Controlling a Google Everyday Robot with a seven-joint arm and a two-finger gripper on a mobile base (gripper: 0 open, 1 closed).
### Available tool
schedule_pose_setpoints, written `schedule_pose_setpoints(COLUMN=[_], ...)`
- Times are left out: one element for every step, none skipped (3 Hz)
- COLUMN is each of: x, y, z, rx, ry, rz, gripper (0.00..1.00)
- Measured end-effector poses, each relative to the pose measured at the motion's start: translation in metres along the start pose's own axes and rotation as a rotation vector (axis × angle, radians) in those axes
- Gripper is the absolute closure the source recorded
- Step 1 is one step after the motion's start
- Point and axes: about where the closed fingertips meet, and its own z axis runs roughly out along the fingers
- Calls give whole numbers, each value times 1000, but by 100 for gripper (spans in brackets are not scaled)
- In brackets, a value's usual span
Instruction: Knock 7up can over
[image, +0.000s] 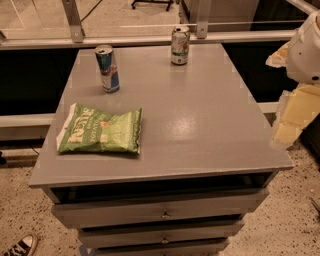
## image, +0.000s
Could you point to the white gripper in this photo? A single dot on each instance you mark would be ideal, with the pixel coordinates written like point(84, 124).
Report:
point(305, 58)

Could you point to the green white 7up can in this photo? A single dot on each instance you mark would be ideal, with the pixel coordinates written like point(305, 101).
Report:
point(180, 45)

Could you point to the blue silver energy drink can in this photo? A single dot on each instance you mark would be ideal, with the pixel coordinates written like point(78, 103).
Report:
point(108, 68)

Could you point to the grey drawer cabinet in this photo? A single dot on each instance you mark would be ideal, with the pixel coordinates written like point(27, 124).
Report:
point(205, 156)

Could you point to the green potato chips bag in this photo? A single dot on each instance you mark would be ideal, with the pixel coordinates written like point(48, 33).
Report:
point(88, 129)

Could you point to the black white sneaker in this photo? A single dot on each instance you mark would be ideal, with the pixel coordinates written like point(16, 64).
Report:
point(26, 246)

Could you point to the metal frame railing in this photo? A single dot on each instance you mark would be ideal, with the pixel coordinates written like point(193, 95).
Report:
point(49, 24)

